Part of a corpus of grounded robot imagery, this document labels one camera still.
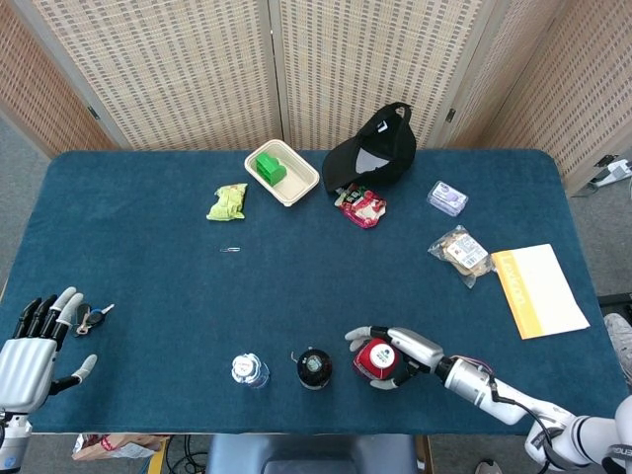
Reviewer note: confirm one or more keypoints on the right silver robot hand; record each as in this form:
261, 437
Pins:
419, 350

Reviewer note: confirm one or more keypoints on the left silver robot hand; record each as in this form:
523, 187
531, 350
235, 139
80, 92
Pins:
24, 370

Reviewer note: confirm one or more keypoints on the red juice bottle white cap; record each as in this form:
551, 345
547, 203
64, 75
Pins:
377, 358

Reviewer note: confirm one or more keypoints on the black round container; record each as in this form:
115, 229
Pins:
314, 370

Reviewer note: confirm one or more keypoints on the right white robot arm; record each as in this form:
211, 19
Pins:
474, 385

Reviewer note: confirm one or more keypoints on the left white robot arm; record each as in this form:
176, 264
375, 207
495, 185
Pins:
12, 439

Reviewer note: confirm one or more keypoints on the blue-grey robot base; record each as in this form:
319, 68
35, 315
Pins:
311, 454

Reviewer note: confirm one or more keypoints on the bunch of keys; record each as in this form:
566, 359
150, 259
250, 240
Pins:
94, 318

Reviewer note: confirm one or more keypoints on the clear bag of biscuits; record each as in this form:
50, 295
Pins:
461, 252

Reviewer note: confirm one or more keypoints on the crumpled snack bag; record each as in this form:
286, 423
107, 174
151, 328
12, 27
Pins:
118, 447

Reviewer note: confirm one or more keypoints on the yellow and white booklet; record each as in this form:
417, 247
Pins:
543, 291

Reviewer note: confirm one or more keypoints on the red snack packet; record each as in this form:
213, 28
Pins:
363, 207

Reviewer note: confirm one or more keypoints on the purple tissue pack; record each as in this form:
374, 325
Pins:
447, 198

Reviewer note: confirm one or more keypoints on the blue tablecloth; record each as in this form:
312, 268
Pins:
173, 296

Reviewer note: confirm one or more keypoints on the clear water bottle white cap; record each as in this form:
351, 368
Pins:
244, 369

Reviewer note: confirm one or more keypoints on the grey sneaker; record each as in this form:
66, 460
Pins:
621, 340

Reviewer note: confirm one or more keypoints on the beige food tray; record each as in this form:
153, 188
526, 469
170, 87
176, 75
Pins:
298, 185

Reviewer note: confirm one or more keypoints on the black baseball cap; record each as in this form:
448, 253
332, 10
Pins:
385, 143

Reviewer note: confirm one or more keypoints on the metal paper clip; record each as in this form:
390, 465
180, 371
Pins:
230, 249

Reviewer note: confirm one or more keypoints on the green plastic block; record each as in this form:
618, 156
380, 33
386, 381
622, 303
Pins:
270, 169

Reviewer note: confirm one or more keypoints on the black screen hinge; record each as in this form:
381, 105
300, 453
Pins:
93, 113
450, 116

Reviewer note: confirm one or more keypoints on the yellow-green snack packet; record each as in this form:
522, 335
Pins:
227, 203

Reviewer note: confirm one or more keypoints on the white power strip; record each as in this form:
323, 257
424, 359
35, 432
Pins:
614, 173

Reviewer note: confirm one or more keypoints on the woven folding screen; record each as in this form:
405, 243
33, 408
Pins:
173, 74

